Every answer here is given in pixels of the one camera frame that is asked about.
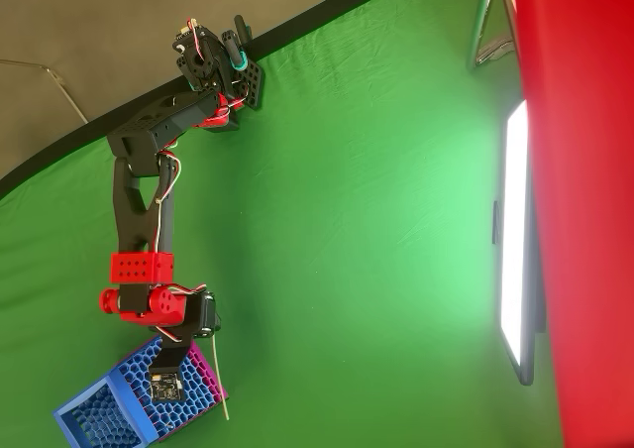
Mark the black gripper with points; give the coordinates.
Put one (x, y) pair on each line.
(207, 314)

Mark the black red robot arm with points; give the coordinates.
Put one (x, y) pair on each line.
(138, 220)

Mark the blue magenta mesh basket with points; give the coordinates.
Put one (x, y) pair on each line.
(134, 373)

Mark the green table cloth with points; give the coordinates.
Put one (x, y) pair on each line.
(347, 220)

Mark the thin grey floor rod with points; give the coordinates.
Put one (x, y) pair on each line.
(69, 98)

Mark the black LED light panel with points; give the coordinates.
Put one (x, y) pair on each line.
(512, 220)

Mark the chrome tube stand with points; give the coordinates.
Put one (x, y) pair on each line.
(481, 22)

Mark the black camera on bracket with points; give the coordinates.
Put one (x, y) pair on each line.
(168, 383)

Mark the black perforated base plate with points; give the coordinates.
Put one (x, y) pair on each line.
(253, 83)

